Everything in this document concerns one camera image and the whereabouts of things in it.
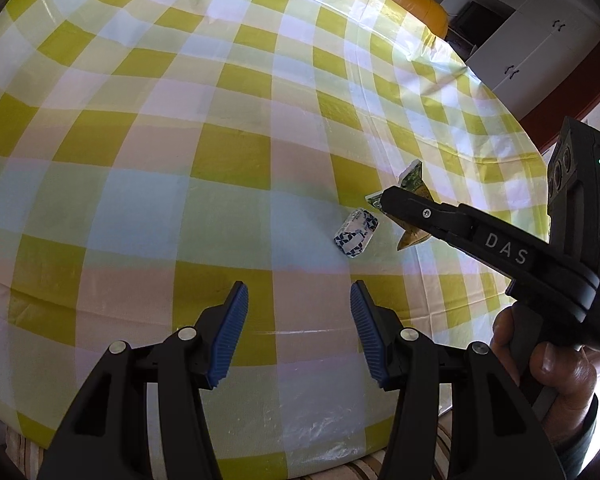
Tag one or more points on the small blue white candy packet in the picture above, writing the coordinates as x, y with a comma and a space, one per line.
355, 232

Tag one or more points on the dark open shelf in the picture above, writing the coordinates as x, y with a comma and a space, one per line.
475, 25

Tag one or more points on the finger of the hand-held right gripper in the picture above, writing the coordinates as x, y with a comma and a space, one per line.
425, 212

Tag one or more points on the white cabinet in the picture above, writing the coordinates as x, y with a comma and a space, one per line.
530, 35

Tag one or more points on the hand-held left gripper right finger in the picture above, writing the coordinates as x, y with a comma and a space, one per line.
367, 335

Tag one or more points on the small dark green snack packet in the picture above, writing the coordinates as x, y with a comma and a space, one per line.
412, 180

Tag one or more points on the person's right hand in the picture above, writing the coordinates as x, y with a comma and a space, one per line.
565, 375

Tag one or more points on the yellow green checked tablecloth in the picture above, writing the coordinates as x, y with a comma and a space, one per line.
180, 160

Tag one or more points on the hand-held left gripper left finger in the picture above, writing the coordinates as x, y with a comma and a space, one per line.
225, 340

